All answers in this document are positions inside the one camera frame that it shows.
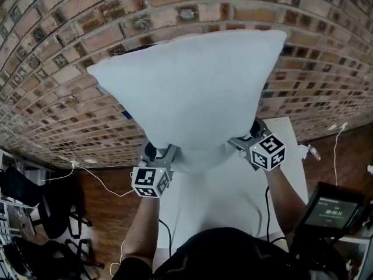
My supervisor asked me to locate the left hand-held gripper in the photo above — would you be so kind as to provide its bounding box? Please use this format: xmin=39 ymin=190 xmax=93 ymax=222
xmin=131 ymin=139 xmax=177 ymax=200

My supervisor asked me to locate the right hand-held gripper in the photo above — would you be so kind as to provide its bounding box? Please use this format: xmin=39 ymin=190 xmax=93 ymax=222
xmin=226 ymin=118 xmax=287 ymax=172

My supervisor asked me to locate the white pillow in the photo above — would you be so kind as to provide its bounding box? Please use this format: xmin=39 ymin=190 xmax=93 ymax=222
xmin=86 ymin=29 xmax=288 ymax=175

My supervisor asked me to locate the person's left forearm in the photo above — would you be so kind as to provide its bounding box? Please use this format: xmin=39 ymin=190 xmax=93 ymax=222
xmin=120 ymin=196 xmax=161 ymax=271

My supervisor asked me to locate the person's right forearm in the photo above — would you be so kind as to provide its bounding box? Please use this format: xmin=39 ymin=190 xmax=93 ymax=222
xmin=261 ymin=165 xmax=307 ymax=240

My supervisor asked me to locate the small clear bottle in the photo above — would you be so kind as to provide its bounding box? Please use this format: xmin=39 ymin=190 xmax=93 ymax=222
xmin=307 ymin=143 xmax=322 ymax=161

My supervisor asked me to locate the white square table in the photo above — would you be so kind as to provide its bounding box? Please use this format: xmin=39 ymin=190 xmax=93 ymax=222
xmin=155 ymin=116 xmax=310 ymax=251

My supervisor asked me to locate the black display monitor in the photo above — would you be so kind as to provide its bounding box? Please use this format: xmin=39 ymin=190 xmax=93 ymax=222
xmin=293 ymin=180 xmax=367 ymax=236

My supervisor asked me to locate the black office chair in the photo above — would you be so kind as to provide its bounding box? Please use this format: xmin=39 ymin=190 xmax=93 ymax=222
xmin=37 ymin=181 xmax=93 ymax=242
xmin=13 ymin=237 xmax=105 ymax=280

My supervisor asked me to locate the person's black clothing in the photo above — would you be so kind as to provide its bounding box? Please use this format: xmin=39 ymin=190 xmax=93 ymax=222
xmin=111 ymin=227 xmax=352 ymax=280

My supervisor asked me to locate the grey desk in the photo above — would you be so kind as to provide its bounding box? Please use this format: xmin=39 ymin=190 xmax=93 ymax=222
xmin=334 ymin=234 xmax=373 ymax=280

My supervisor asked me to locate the white metal rack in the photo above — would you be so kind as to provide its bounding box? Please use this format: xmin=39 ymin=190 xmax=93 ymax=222
xmin=0 ymin=149 xmax=56 ymax=280

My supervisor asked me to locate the long looped white cable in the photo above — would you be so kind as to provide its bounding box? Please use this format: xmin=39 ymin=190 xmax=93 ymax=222
xmin=74 ymin=163 xmax=136 ymax=277

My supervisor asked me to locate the long straight white cable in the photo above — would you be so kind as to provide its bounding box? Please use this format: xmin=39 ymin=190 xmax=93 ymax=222
xmin=333 ymin=124 xmax=349 ymax=187

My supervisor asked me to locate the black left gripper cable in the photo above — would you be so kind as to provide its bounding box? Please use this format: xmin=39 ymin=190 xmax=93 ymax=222
xmin=158 ymin=218 xmax=173 ymax=257

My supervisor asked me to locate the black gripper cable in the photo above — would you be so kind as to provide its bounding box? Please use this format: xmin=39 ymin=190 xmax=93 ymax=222
xmin=158 ymin=218 xmax=173 ymax=257
xmin=263 ymin=184 xmax=288 ymax=244

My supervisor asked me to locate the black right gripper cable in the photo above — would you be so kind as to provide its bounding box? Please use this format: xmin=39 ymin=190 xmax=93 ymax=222
xmin=263 ymin=184 xmax=288 ymax=244

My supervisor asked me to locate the short white cable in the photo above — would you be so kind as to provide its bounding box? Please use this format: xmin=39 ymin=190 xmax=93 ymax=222
xmin=38 ymin=164 xmax=75 ymax=183

